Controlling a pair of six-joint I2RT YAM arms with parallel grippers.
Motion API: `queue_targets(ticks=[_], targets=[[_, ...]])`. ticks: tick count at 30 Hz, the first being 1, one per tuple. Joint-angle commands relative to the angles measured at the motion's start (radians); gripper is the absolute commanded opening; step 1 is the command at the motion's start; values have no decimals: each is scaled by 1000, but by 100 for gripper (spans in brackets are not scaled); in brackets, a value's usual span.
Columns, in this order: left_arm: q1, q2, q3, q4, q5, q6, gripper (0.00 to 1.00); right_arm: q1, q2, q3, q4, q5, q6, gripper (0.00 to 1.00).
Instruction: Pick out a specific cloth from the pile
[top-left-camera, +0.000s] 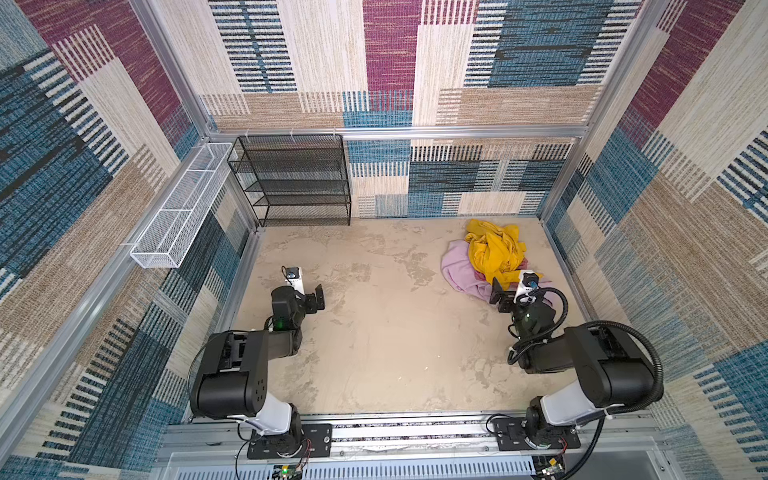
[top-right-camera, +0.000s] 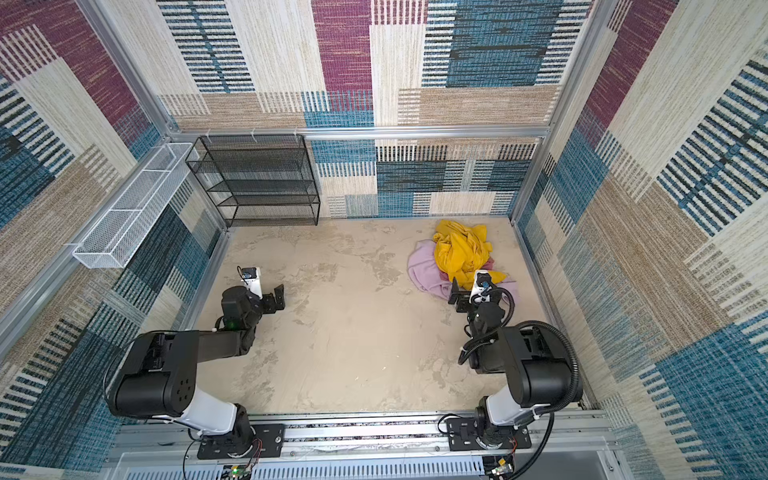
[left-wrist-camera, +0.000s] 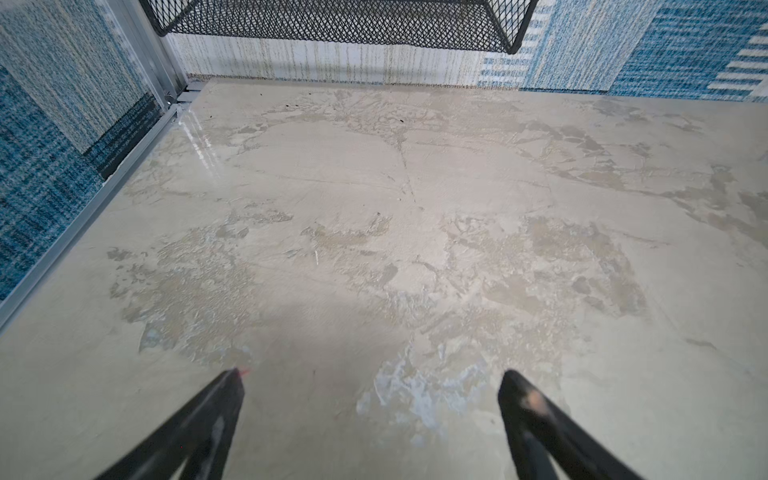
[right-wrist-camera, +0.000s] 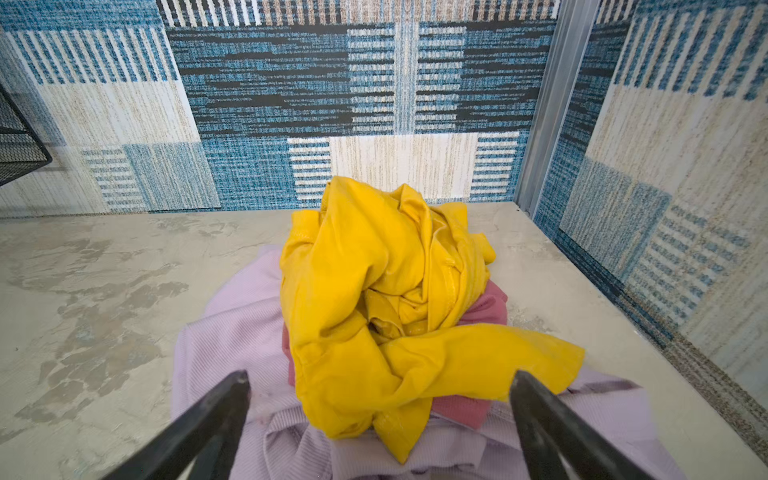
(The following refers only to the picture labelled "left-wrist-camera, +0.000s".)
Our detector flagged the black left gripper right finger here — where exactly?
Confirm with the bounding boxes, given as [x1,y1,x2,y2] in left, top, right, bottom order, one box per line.
[497,370,640,479]

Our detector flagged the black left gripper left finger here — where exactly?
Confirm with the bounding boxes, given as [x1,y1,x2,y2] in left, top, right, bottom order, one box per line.
[98,368,245,479]

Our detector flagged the black mesh shelf rack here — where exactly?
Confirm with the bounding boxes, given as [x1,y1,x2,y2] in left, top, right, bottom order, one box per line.
[139,0,537,55]

